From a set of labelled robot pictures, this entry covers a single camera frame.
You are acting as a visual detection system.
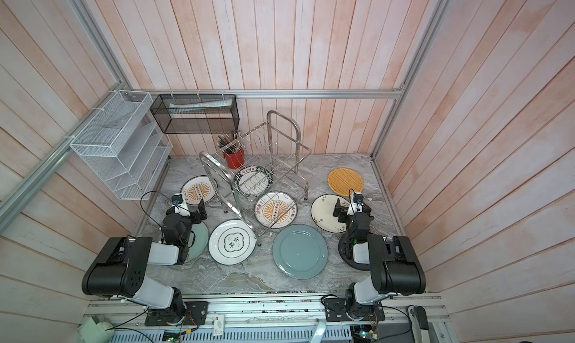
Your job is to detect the yellow woven coaster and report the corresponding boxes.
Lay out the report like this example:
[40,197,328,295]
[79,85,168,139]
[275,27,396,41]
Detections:
[327,168,365,196]

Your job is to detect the large teal plate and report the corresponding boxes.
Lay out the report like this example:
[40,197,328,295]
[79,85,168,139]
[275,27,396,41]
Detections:
[273,224,329,280]

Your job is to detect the green rim lettered plate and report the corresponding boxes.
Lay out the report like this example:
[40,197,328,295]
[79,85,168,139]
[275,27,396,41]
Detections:
[234,166,273,197]

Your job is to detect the orange sunburst plate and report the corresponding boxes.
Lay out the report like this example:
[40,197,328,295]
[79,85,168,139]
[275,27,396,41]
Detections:
[255,191,298,229]
[181,175,216,205]

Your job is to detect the stainless steel dish rack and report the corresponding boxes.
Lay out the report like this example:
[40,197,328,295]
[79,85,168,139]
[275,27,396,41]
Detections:
[199,110,311,238]

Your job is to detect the cream floral plate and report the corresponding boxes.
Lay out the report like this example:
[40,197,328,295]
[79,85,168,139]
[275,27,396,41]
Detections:
[311,194,350,234]

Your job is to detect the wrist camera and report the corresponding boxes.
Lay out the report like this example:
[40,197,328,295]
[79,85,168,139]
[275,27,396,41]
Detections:
[171,193,185,206]
[352,192,364,205]

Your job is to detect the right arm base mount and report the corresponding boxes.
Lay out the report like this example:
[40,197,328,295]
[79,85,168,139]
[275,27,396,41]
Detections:
[320,295,385,322]

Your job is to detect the white green clover plate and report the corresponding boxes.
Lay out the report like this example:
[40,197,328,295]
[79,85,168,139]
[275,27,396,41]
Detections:
[208,219,256,265]

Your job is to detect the light blue flower plate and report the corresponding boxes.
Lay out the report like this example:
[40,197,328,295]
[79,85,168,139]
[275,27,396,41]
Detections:
[184,223,209,263]

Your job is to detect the red pen holder cup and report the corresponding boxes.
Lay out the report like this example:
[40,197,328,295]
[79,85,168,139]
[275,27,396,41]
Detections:
[223,148,245,170]

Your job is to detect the black round plate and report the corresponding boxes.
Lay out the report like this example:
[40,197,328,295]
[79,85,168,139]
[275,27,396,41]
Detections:
[338,232,370,271]

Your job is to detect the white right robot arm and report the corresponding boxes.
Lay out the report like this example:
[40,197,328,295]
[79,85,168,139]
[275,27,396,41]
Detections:
[323,193,426,322]

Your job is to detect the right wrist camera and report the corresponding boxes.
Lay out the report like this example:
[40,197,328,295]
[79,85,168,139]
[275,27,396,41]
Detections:
[352,192,364,205]

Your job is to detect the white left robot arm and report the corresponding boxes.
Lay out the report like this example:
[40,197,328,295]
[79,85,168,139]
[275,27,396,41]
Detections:
[82,195,208,327]

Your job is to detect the black mesh wall basket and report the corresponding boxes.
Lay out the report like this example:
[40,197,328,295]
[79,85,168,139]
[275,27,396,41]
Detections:
[151,93,240,134]

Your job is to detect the white wire mesh shelf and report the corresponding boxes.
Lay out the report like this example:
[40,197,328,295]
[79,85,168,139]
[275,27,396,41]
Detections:
[70,91,172,201]

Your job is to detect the bundle of pens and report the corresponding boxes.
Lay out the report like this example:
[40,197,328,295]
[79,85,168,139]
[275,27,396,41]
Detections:
[218,133,243,155]

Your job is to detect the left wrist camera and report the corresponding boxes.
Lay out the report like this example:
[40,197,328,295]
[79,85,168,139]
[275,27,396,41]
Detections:
[171,193,185,206]

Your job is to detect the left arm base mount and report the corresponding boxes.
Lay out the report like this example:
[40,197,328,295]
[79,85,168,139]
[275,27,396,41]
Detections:
[145,300,209,327]

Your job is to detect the aluminium front rail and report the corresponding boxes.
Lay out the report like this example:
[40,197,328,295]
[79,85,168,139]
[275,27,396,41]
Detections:
[82,291,452,343]

